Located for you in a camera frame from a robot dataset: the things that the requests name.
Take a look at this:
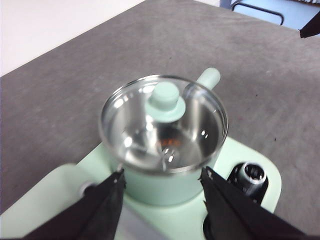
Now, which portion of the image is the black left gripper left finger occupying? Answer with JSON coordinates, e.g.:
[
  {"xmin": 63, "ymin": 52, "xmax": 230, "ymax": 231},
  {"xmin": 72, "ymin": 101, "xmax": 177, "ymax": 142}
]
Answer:
[{"xmin": 22, "ymin": 167, "xmax": 127, "ymax": 240}]

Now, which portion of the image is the mint green breakfast machine base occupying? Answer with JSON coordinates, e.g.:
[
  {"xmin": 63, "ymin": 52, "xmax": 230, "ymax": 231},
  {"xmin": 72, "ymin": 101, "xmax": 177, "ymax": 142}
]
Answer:
[{"xmin": 0, "ymin": 136, "xmax": 283, "ymax": 240}]

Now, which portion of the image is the mint green pot with handle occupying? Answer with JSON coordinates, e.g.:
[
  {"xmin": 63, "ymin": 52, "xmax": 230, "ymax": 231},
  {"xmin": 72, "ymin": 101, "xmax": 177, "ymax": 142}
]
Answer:
[{"xmin": 109, "ymin": 67, "xmax": 230, "ymax": 207}]

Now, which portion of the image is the black metal tube frame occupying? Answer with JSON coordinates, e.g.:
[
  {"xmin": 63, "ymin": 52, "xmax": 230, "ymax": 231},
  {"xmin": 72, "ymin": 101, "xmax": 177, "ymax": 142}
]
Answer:
[{"xmin": 231, "ymin": 2, "xmax": 285, "ymax": 26}]

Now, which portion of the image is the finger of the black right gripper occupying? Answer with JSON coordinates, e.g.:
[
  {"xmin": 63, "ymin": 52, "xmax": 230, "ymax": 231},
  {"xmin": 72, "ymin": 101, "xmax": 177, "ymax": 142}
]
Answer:
[{"xmin": 299, "ymin": 16, "xmax": 320, "ymax": 39}]

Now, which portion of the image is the silver control knob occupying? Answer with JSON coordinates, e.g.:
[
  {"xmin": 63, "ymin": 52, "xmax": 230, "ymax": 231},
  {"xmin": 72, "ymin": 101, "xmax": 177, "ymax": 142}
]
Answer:
[{"xmin": 238, "ymin": 162, "xmax": 266, "ymax": 198}]

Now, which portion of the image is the glass lid with green knob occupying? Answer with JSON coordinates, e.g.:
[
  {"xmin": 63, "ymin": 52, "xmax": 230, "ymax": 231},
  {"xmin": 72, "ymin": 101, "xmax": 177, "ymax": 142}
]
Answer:
[{"xmin": 98, "ymin": 74, "xmax": 230, "ymax": 175}]

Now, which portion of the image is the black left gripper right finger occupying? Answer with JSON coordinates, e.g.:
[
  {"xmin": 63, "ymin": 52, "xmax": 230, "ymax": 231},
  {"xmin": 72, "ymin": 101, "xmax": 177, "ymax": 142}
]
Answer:
[{"xmin": 199, "ymin": 166, "xmax": 313, "ymax": 240}]

